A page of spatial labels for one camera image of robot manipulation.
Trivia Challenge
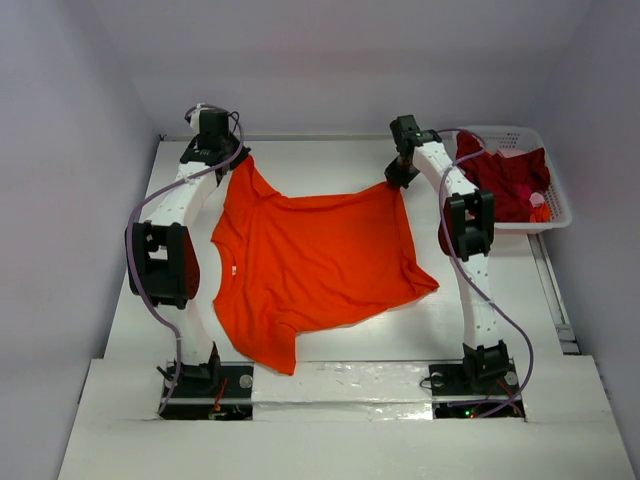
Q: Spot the orange t-shirt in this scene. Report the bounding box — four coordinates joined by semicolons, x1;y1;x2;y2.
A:
211;158;439;375

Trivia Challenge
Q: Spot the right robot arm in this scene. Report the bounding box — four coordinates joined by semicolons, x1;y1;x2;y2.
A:
385;115;511;397

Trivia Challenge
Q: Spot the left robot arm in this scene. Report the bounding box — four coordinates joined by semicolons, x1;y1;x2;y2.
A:
125;103;249;395

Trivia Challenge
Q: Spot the white plastic laundry basket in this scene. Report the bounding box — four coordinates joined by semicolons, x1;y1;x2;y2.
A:
447;126;571;234

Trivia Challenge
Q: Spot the dark red t-shirt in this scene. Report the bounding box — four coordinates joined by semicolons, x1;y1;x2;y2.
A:
459;148;551;223

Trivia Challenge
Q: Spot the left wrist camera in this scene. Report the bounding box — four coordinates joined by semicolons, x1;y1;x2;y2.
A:
184;103;209;134

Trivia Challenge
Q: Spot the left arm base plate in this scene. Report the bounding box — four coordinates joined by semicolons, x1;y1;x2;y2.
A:
160;362;254;421

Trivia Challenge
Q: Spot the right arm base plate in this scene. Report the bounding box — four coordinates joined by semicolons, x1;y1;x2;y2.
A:
419;363;525;420

